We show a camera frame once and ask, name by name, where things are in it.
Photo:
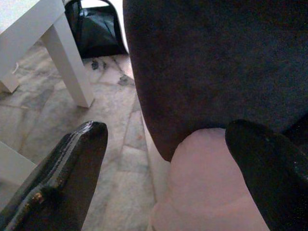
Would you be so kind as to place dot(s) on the white side table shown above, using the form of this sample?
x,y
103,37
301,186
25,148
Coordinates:
x,y
24,24

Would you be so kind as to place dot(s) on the pink cat face pillow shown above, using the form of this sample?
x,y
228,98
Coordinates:
x,y
204,180

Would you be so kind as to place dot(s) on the brown suede sofa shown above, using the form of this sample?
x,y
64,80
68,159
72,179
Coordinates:
x,y
216,60

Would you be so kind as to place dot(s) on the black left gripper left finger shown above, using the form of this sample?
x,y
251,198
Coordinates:
x,y
60,180

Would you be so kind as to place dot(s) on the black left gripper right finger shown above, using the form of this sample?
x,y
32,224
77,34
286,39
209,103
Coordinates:
x,y
276,180

